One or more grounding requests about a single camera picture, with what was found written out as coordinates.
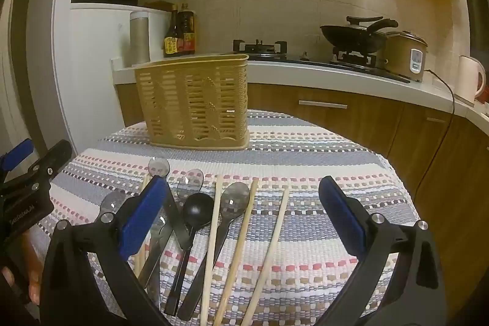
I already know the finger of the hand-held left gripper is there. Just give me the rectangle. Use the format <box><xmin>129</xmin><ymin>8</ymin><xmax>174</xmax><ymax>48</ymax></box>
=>
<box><xmin>27</xmin><ymin>140</ymin><xmax>73</xmax><ymax>182</ymax></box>
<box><xmin>0</xmin><ymin>139</ymin><xmax>35</xmax><ymax>174</ymax></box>

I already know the brown rice cooker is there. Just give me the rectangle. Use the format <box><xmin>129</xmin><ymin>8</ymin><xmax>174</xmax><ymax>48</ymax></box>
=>
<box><xmin>376</xmin><ymin>30</ymin><xmax>428</xmax><ymax>83</ymax></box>

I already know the black gas stove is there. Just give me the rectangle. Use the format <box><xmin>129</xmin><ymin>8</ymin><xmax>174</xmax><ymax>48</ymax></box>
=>
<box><xmin>219</xmin><ymin>39</ymin><xmax>412</xmax><ymax>83</ymax></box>

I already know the wooden kitchen base cabinet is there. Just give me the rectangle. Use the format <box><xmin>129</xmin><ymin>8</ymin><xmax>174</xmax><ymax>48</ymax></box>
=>
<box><xmin>115</xmin><ymin>82</ymin><xmax>489</xmax><ymax>304</ymax></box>

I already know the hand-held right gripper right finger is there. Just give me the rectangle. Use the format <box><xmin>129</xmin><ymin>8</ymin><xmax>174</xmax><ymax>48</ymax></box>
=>
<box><xmin>318</xmin><ymin>176</ymin><xmax>447</xmax><ymax>326</ymax></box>

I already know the steel spoon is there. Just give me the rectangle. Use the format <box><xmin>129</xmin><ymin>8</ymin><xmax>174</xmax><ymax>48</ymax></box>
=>
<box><xmin>148</xmin><ymin>157</ymin><xmax>192</xmax><ymax>250</ymax></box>

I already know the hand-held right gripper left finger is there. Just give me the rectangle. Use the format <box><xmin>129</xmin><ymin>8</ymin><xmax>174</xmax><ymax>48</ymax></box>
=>
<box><xmin>40</xmin><ymin>176</ymin><xmax>171</xmax><ymax>326</ymax></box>

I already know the clear spoon with metal handle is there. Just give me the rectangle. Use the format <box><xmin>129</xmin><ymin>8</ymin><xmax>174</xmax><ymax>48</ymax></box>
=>
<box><xmin>138</xmin><ymin>169</ymin><xmax>204</xmax><ymax>286</ymax></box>
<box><xmin>99</xmin><ymin>190</ymin><xmax>127</xmax><ymax>217</ymax></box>

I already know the person's left hand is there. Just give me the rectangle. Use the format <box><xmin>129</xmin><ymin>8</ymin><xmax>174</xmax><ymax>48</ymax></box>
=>
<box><xmin>0</xmin><ymin>234</ymin><xmax>43</xmax><ymax>311</ymax></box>

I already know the white refrigerator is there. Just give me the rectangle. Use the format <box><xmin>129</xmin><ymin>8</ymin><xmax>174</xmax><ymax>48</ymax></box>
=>
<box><xmin>70</xmin><ymin>2</ymin><xmax>173</xmax><ymax>155</ymax></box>

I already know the striped woven tablecloth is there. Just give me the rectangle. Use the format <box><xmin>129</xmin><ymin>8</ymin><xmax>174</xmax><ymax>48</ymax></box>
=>
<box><xmin>28</xmin><ymin>109</ymin><xmax>421</xmax><ymax>326</ymax></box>

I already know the long silver drawer handle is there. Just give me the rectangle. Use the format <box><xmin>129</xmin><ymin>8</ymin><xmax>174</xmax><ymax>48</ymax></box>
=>
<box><xmin>299</xmin><ymin>100</ymin><xmax>349</xmax><ymax>110</ymax></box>

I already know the white electric kettle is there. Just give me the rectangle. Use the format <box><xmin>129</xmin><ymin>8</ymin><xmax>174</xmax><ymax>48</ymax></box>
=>
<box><xmin>456</xmin><ymin>55</ymin><xmax>487</xmax><ymax>106</ymax></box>

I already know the large grey spoon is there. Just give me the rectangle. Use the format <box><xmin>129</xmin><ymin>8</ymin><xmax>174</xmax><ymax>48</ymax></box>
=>
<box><xmin>178</xmin><ymin>182</ymin><xmax>251</xmax><ymax>321</ymax></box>

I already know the wooden chopstick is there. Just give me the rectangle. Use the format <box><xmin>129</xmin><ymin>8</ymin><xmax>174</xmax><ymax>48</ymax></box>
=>
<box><xmin>200</xmin><ymin>174</ymin><xmax>224</xmax><ymax>326</ymax></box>
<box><xmin>241</xmin><ymin>189</ymin><xmax>290</xmax><ymax>326</ymax></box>
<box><xmin>213</xmin><ymin>179</ymin><xmax>259</xmax><ymax>326</ymax></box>

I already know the wide dark sauce bottle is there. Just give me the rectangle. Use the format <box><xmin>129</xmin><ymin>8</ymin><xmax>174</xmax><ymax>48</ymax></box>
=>
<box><xmin>178</xmin><ymin>3</ymin><xmax>196</xmax><ymax>55</ymax></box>

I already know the beige plastic utensil basket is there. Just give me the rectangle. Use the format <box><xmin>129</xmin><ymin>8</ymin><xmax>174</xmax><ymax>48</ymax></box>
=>
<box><xmin>134</xmin><ymin>54</ymin><xmax>251</xmax><ymax>150</ymax></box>

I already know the steel cylindrical canister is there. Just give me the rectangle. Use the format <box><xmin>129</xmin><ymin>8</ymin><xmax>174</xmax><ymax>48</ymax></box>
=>
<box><xmin>130</xmin><ymin>11</ymin><xmax>150</xmax><ymax>66</ymax></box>

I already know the black wok with lid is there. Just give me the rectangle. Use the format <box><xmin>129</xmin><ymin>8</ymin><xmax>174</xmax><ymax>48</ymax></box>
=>
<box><xmin>320</xmin><ymin>16</ymin><xmax>399</xmax><ymax>56</ymax></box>

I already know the slim dark sauce bottle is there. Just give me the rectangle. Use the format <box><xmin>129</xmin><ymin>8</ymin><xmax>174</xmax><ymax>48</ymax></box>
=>
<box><xmin>164</xmin><ymin>4</ymin><xmax>181</xmax><ymax>58</ymax></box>

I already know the black power cable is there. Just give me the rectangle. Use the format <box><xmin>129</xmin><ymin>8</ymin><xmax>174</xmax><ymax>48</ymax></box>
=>
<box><xmin>414</xmin><ymin>69</ymin><xmax>456</xmax><ymax>200</ymax></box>

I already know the black plastic spoon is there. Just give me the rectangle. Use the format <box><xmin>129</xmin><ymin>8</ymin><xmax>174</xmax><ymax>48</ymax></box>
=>
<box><xmin>164</xmin><ymin>192</ymin><xmax>215</xmax><ymax>316</ymax></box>

